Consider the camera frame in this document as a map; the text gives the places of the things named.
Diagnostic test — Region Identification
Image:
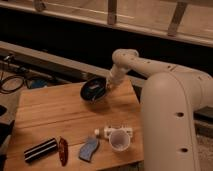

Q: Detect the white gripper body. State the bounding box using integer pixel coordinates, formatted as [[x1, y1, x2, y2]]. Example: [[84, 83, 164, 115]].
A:
[[106, 64, 127, 89]]

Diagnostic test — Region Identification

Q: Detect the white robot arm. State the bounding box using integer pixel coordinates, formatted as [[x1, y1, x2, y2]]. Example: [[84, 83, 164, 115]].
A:
[[107, 49, 213, 171]]

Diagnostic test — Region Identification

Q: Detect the blue object on floor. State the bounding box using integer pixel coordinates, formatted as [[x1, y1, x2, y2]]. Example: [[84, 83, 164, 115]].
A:
[[29, 78, 47, 89]]

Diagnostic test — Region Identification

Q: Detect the blue sponge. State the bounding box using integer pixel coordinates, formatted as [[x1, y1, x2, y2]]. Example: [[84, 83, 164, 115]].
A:
[[78, 137, 99, 162]]

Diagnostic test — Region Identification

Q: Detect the red brown pocket knife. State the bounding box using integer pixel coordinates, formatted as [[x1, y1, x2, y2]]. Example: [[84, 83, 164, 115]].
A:
[[59, 138, 68, 166]]

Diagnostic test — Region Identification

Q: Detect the black white striped block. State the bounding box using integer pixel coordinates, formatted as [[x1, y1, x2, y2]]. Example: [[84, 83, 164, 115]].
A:
[[24, 138, 58, 163]]

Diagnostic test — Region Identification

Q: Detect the black object at left edge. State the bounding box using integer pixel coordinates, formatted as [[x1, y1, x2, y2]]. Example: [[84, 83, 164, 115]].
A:
[[0, 105, 15, 149]]

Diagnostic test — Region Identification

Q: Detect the black cable loop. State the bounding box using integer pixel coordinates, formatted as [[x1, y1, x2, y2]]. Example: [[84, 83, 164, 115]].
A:
[[0, 68, 27, 95]]

